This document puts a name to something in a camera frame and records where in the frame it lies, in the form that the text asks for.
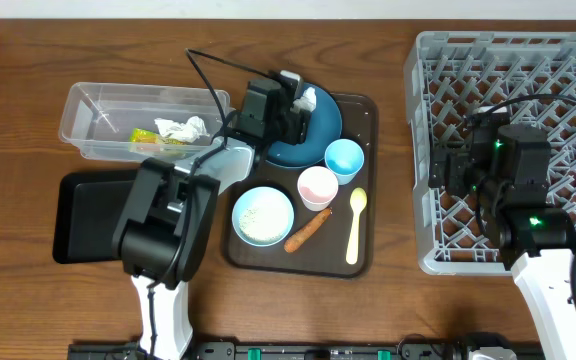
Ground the crumpled white tissue in bin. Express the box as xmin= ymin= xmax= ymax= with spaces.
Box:
xmin=154 ymin=116 xmax=209 ymax=143

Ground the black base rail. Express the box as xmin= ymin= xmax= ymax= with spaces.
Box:
xmin=67 ymin=341 xmax=546 ymax=360

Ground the dark blue plate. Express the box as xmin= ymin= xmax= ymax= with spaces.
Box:
xmin=267 ymin=83 xmax=343 ymax=168

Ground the pink cup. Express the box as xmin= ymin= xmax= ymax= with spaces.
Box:
xmin=297 ymin=166 xmax=339 ymax=211

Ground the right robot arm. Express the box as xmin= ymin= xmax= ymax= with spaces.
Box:
xmin=429 ymin=113 xmax=576 ymax=359

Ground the grey dishwasher rack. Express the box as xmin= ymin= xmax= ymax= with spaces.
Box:
xmin=404 ymin=31 xmax=576 ymax=276

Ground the pale yellow spoon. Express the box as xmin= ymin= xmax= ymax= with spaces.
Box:
xmin=345 ymin=187 xmax=367 ymax=265

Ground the light blue bowl with rice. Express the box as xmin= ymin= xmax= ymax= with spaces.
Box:
xmin=231 ymin=186 xmax=295 ymax=247

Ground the white tissue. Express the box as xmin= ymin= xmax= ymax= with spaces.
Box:
xmin=293 ymin=87 xmax=317 ymax=112
xmin=154 ymin=116 xmax=209 ymax=143

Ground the clear plastic waste bin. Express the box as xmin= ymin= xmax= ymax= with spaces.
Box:
xmin=59 ymin=82 xmax=234 ymax=163

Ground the light blue cup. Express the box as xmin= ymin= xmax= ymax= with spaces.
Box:
xmin=324 ymin=139 xmax=365 ymax=185

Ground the orange carrot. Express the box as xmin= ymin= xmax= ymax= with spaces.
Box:
xmin=284 ymin=207 xmax=332 ymax=253

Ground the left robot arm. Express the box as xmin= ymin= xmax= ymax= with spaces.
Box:
xmin=112 ymin=76 xmax=317 ymax=359

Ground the green yellow snack wrapper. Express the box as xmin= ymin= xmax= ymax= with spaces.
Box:
xmin=129 ymin=128 xmax=185 ymax=152

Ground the dark brown serving tray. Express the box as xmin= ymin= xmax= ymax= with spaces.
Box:
xmin=222 ymin=93 xmax=378 ymax=279

